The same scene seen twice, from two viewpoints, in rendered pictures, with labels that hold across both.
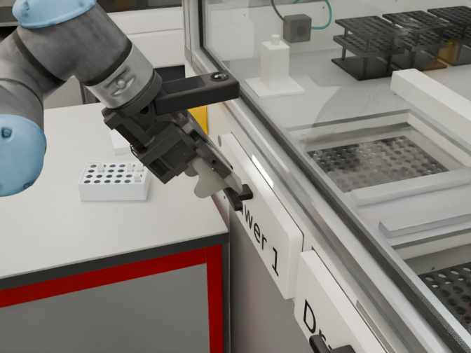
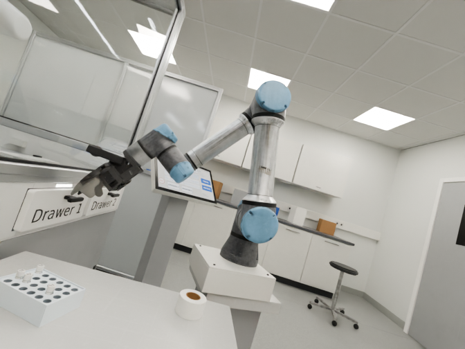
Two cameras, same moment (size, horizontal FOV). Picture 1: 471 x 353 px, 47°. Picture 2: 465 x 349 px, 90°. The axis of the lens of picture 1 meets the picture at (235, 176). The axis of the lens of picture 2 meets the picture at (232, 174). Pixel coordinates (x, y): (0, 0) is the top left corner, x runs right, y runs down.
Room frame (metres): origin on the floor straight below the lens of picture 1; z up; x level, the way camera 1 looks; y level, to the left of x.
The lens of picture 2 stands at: (1.28, 0.62, 1.07)
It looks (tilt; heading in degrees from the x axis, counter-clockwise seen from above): 4 degrees up; 193
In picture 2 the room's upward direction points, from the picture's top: 18 degrees clockwise
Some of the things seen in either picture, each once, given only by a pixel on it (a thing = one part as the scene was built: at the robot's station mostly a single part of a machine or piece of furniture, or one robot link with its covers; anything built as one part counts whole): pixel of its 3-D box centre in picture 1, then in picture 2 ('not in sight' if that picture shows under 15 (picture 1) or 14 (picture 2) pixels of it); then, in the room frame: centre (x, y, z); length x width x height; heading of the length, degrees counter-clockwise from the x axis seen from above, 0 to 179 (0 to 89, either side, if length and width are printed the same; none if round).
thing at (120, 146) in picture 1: (139, 138); not in sight; (1.08, 0.22, 0.77); 0.13 x 0.09 x 0.02; 109
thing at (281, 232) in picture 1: (255, 207); (59, 206); (0.66, -0.03, 0.87); 0.29 x 0.02 x 0.11; 18
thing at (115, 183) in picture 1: (115, 180); (39, 293); (0.88, 0.23, 0.78); 0.12 x 0.08 x 0.04; 91
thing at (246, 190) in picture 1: (238, 192); (72, 198); (0.65, 0.00, 0.91); 0.07 x 0.04 x 0.01; 18
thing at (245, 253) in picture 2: not in sight; (241, 246); (0.35, 0.52, 0.89); 0.15 x 0.15 x 0.10
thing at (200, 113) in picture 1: (190, 116); not in sight; (0.97, 0.09, 0.88); 0.07 x 0.05 x 0.07; 18
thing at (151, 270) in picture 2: not in sight; (160, 254); (-0.29, -0.08, 0.51); 0.50 x 0.45 x 1.02; 57
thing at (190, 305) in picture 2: not in sight; (190, 304); (0.69, 0.48, 0.78); 0.07 x 0.07 x 0.04
